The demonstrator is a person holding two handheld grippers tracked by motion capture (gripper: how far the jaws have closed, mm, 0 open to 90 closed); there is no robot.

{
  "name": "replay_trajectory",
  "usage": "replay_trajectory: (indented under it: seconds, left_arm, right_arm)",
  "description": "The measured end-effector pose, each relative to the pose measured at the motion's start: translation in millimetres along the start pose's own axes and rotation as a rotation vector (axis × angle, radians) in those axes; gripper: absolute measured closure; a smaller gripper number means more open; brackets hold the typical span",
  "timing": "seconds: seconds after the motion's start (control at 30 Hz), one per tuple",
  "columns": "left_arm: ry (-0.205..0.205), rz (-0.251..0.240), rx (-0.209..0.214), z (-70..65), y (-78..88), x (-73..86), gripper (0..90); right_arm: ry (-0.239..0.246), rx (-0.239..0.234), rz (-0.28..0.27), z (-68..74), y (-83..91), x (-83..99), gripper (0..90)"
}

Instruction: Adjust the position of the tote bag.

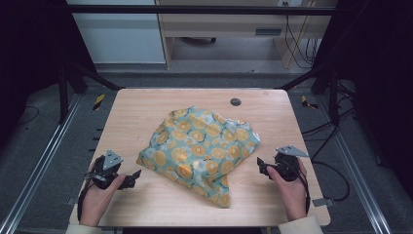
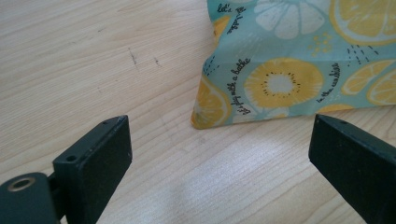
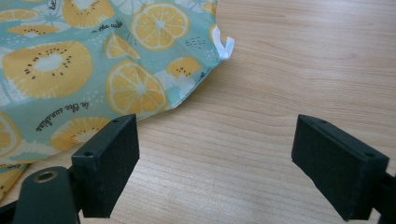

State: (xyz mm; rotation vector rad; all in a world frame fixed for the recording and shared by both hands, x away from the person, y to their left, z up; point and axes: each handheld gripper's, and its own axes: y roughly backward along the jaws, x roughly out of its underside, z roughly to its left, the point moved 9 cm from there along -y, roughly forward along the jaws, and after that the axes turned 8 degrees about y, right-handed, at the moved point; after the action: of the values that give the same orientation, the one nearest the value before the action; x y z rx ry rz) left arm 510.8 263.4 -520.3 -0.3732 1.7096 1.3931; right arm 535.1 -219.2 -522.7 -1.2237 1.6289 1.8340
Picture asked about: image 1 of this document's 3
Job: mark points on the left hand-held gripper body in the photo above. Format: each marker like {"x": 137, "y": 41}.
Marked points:
{"x": 112, "y": 160}

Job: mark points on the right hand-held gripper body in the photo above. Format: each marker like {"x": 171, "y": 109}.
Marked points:
{"x": 287, "y": 165}

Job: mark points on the green cloth with orange print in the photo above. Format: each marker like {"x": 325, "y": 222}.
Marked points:
{"x": 198, "y": 146}

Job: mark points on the person's right hand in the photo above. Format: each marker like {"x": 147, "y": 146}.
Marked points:
{"x": 293, "y": 195}

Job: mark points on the person's left hand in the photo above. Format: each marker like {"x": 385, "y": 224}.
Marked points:
{"x": 95, "y": 204}

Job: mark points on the grey round table grommet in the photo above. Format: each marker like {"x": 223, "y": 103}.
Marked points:
{"x": 235, "y": 102}

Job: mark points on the yellow black striped tape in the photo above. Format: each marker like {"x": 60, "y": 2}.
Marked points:
{"x": 307, "y": 102}

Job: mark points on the white cabinet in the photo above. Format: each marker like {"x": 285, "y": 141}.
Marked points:
{"x": 120, "y": 35}

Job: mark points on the black curtain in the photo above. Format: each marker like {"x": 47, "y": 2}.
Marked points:
{"x": 380, "y": 81}
{"x": 29, "y": 48}

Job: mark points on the light wooden desk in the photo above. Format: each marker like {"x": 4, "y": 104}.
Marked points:
{"x": 227, "y": 24}

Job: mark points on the grey metal table bracket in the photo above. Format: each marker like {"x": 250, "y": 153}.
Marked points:
{"x": 323, "y": 202}

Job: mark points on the aluminium floor rail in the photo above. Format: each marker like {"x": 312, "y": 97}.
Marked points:
{"x": 357, "y": 172}
{"x": 42, "y": 162}

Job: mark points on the black metal frame strut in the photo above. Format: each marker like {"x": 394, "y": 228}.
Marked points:
{"x": 332, "y": 97}
{"x": 63, "y": 97}

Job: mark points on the black horizontal frame bar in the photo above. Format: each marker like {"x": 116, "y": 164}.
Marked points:
{"x": 195, "y": 9}

